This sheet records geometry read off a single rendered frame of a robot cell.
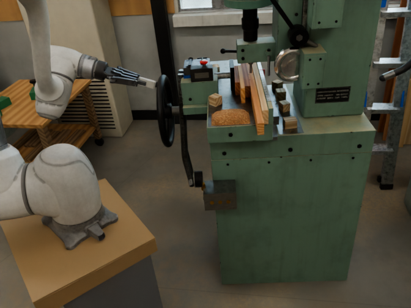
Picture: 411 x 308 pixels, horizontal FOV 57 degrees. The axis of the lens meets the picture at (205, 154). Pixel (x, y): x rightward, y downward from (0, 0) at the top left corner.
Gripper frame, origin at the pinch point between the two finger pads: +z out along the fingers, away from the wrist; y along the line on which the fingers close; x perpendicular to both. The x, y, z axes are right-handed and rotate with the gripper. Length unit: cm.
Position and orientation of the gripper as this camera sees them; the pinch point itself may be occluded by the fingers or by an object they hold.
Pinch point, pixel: (147, 82)
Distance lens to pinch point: 155.6
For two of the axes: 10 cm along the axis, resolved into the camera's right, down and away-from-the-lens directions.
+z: 9.6, 2.4, 1.3
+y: 0.3, -5.5, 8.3
